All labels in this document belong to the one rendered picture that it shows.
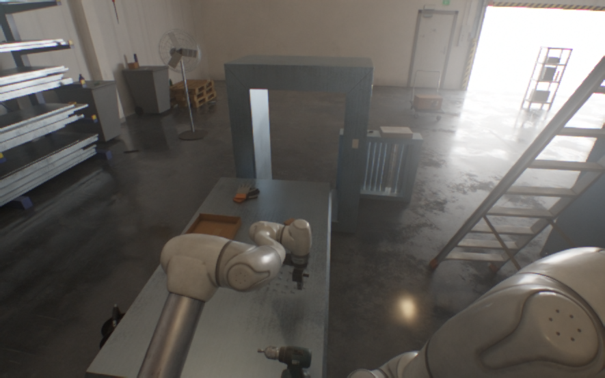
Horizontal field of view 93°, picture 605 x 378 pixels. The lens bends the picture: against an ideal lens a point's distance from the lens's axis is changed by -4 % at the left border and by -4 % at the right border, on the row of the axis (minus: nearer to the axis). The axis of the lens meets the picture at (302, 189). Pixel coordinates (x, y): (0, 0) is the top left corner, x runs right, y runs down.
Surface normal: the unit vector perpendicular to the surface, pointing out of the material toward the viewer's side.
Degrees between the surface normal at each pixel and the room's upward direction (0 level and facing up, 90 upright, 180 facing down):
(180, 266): 39
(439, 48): 90
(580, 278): 9
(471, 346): 76
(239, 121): 90
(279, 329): 0
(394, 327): 0
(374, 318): 0
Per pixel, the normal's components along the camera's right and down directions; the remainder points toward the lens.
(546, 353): -0.66, 0.07
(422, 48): -0.15, 0.49
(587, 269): -0.04, -0.91
